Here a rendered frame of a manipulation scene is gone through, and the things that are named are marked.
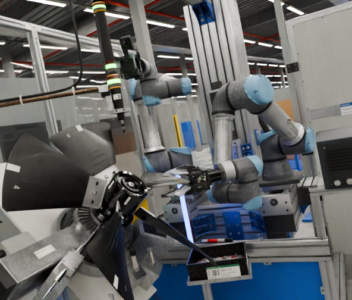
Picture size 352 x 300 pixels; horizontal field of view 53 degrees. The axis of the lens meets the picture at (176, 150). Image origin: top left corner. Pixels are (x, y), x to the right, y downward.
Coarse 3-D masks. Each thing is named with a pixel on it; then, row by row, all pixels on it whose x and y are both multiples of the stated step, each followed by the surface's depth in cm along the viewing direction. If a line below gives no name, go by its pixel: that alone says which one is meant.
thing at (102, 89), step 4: (100, 88) 117; (104, 88) 117; (100, 92) 117; (104, 92) 116; (108, 92) 117; (104, 96) 117; (108, 96) 117; (108, 100) 117; (108, 104) 117; (108, 108) 117; (112, 108) 117; (120, 108) 116; (124, 108) 116; (128, 108) 118; (112, 112) 116; (116, 112) 116
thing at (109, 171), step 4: (108, 168) 118; (112, 168) 118; (116, 168) 118; (100, 172) 118; (104, 172) 118; (108, 172) 118; (116, 172) 117; (96, 176) 117; (100, 176) 117; (104, 176) 117; (112, 176) 117; (108, 180) 116
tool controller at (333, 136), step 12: (324, 132) 128; (336, 132) 125; (348, 132) 121; (324, 144) 121; (336, 144) 120; (348, 144) 118; (324, 156) 123; (336, 156) 121; (348, 156) 120; (324, 168) 125; (336, 168) 123; (348, 168) 121; (324, 180) 126; (336, 180) 122; (348, 180) 121
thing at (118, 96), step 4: (92, 0) 116; (96, 0) 119; (100, 0) 119; (116, 88) 117; (120, 88) 119; (112, 92) 117; (116, 92) 117; (120, 92) 118; (112, 96) 118; (116, 96) 117; (120, 96) 118; (112, 100) 118; (116, 100) 117; (120, 100) 118; (116, 104) 118; (120, 104) 118; (116, 108) 118; (120, 112) 118; (124, 112) 119; (120, 116) 118; (124, 116) 119
